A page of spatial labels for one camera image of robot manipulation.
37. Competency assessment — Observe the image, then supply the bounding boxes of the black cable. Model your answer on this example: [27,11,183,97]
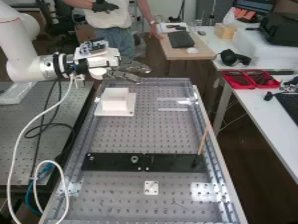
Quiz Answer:
[23,78,78,188]

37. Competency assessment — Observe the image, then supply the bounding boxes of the clear box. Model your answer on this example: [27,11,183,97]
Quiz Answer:
[39,77,250,224]

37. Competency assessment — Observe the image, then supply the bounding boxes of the black plate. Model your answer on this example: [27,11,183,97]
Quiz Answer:
[82,152,211,174]

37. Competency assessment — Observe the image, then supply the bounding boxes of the small white square bracket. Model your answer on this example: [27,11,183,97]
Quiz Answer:
[143,180,160,197]

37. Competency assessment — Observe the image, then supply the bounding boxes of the person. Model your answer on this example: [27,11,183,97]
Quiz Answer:
[63,0,167,64]

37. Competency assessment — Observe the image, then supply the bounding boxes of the blue cable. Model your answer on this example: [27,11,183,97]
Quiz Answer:
[24,173,51,218]

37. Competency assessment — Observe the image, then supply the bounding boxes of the white desk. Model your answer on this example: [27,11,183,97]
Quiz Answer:
[193,13,298,134]
[229,73,298,186]

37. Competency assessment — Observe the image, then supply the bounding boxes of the small wooden box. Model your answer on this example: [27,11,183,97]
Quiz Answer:
[215,22,238,41]

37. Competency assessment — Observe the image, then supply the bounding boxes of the black keyboard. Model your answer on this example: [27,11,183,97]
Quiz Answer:
[167,30,197,50]
[273,91,298,127]

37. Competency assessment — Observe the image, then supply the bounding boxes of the black headphones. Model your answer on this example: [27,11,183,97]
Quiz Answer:
[219,48,253,67]

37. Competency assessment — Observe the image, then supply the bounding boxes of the thin stick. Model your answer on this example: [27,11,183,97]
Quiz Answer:
[196,129,211,158]

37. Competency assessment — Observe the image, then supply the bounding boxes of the red tray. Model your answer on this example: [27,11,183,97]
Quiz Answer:
[220,68,282,91]

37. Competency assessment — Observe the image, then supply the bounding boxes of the white cable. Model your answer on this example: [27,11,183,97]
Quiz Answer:
[6,75,78,224]
[31,159,72,224]

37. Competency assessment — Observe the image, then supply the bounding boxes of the small white box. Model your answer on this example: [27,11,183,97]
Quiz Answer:
[93,86,139,118]

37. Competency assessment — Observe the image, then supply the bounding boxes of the black case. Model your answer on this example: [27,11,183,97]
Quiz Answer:
[258,12,298,48]

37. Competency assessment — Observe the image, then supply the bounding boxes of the wooden desk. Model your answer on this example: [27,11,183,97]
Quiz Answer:
[156,21,220,80]

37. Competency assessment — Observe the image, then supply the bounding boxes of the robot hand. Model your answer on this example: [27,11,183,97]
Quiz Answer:
[72,38,153,84]

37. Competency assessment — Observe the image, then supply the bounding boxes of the flat white plastic piece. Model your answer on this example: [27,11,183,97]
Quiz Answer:
[0,81,36,106]

